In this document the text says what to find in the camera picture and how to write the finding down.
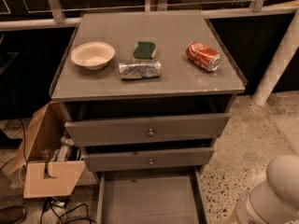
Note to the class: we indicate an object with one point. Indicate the grey bottom drawer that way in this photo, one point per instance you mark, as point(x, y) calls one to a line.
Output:
point(155, 196)

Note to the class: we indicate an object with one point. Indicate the grey drawer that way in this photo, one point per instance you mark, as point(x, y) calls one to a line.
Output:
point(104, 132)
point(138, 160)
point(155, 196)

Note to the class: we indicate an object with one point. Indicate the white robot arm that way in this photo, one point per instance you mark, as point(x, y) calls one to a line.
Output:
point(273, 201)

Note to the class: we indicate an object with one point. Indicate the grey drawer cabinet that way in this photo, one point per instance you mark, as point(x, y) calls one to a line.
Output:
point(183, 88)

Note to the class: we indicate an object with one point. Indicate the grey middle drawer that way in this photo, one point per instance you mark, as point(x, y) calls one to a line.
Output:
point(138, 160)

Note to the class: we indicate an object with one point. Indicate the grey top drawer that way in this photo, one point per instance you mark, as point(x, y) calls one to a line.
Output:
point(104, 132)

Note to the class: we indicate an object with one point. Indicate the silver crushed can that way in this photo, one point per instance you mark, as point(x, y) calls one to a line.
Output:
point(140, 70)

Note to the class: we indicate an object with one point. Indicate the green yellow sponge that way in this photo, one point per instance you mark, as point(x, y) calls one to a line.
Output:
point(144, 50)

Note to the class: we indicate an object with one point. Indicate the beige paper bowl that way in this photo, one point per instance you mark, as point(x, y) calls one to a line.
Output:
point(92, 55)

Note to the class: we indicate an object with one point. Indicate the red cola can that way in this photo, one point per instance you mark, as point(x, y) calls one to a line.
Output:
point(203, 56)

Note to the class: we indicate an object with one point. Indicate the plastic bottle in box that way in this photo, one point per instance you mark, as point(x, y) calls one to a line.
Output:
point(65, 149)

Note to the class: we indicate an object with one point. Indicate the brown cardboard box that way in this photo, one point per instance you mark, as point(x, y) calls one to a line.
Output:
point(41, 139)

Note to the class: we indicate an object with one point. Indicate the dark brown shoe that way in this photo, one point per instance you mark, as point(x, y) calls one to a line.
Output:
point(12, 215)

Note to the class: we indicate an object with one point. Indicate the metal railing frame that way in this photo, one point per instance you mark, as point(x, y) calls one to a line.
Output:
point(124, 10)

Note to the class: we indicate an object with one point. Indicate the white slanted post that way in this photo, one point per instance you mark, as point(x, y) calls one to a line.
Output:
point(283, 55)

